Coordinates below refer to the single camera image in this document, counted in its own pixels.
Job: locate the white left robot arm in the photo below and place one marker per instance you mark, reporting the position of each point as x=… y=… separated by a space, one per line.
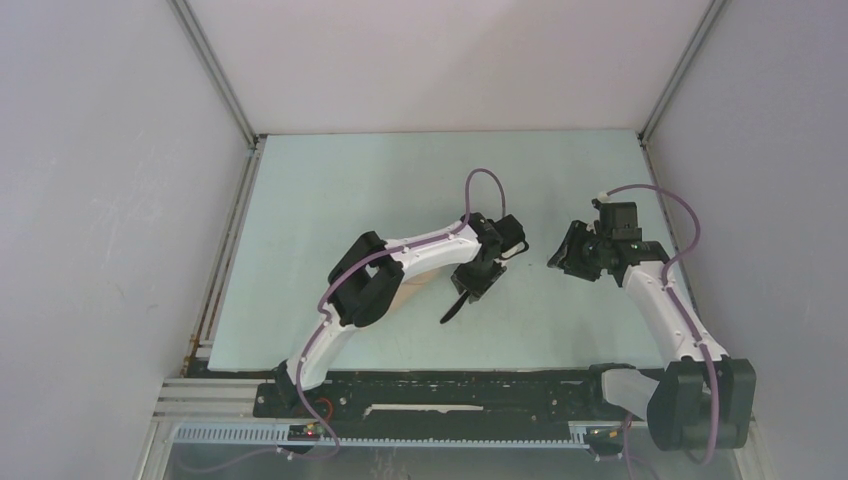
x=366 y=282

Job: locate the aluminium corner post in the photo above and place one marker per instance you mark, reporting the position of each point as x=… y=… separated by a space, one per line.
x=694 y=45
x=200 y=43

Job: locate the black table knife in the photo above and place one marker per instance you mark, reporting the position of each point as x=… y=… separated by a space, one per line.
x=455 y=308

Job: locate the left aluminium corner post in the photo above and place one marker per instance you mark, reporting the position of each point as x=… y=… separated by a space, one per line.
x=200 y=43

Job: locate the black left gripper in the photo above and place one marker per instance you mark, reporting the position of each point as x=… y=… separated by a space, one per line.
x=477 y=287

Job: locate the beige cloth napkin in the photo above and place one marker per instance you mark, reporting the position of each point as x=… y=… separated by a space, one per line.
x=411 y=287

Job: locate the white cable duct strip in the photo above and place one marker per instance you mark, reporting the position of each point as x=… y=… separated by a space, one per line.
x=278 y=436

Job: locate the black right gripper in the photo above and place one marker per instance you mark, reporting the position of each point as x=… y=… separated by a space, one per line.
x=567 y=253

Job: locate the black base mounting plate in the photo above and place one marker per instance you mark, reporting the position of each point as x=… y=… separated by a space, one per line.
x=449 y=405

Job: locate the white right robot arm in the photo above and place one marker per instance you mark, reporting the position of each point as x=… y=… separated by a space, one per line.
x=703 y=399

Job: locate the right aluminium corner post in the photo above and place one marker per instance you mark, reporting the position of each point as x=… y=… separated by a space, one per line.
x=694 y=45

